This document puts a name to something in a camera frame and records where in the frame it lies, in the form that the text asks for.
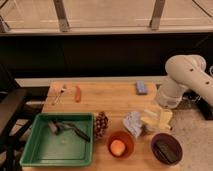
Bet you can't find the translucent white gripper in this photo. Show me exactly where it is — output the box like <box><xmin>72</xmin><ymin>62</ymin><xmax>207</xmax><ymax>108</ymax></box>
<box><xmin>155</xmin><ymin>76</ymin><xmax>187</xmax><ymax>109</ymax></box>

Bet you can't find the blue grey towel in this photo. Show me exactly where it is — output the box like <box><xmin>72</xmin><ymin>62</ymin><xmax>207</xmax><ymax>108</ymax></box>
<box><xmin>123</xmin><ymin>111</ymin><xmax>143</xmax><ymax>138</ymax></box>

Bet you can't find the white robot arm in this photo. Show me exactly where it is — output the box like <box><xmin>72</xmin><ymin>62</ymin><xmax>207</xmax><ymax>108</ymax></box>
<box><xmin>155</xmin><ymin>55</ymin><xmax>213</xmax><ymax>109</ymax></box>

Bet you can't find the green plastic tray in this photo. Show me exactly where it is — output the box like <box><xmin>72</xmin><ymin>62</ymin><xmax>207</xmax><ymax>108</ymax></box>
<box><xmin>20</xmin><ymin>113</ymin><xmax>93</xmax><ymax>167</ymax></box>

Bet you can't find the blue sponge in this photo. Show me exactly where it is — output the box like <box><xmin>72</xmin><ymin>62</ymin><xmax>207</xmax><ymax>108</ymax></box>
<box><xmin>136</xmin><ymin>81</ymin><xmax>148</xmax><ymax>95</ymax></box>

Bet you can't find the dark purple bowl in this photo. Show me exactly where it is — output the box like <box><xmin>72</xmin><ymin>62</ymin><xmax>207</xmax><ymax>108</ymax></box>
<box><xmin>151</xmin><ymin>133</ymin><xmax>183</xmax><ymax>165</ymax></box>

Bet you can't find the wooden cutting board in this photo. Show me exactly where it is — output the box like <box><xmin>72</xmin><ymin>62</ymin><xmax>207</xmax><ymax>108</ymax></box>
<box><xmin>22</xmin><ymin>81</ymin><xmax>180</xmax><ymax>171</ymax></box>

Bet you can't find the black object in bowl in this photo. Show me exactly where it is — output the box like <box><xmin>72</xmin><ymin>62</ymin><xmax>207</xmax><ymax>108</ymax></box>
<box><xmin>156</xmin><ymin>141</ymin><xmax>177</xmax><ymax>163</ymax></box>

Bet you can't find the orange bowl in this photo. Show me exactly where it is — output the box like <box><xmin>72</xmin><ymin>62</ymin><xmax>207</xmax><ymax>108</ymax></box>
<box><xmin>107</xmin><ymin>131</ymin><xmax>134</xmax><ymax>159</ymax></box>

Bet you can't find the pine cone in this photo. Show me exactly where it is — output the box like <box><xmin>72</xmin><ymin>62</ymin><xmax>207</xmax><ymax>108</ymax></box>
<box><xmin>94</xmin><ymin>112</ymin><xmax>108</xmax><ymax>139</ymax></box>

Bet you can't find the orange fruit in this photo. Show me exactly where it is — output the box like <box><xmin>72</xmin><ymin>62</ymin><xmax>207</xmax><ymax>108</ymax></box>
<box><xmin>110</xmin><ymin>140</ymin><xmax>126</xmax><ymax>156</ymax></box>

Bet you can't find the orange carrot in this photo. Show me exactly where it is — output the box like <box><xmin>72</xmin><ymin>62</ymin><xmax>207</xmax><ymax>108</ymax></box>
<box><xmin>75</xmin><ymin>86</ymin><xmax>81</xmax><ymax>102</ymax></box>

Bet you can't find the silver fork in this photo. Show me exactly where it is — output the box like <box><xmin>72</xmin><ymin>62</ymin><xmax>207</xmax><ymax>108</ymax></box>
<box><xmin>51</xmin><ymin>85</ymin><xmax>67</xmax><ymax>105</ymax></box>

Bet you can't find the black dish brush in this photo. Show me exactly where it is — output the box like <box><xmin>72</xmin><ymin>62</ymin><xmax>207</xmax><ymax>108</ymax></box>
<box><xmin>48</xmin><ymin>121</ymin><xmax>90</xmax><ymax>142</ymax></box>

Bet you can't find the black chair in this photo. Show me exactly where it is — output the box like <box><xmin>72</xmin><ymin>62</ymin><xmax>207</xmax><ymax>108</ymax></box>
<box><xmin>0</xmin><ymin>63</ymin><xmax>41</xmax><ymax>171</ymax></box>

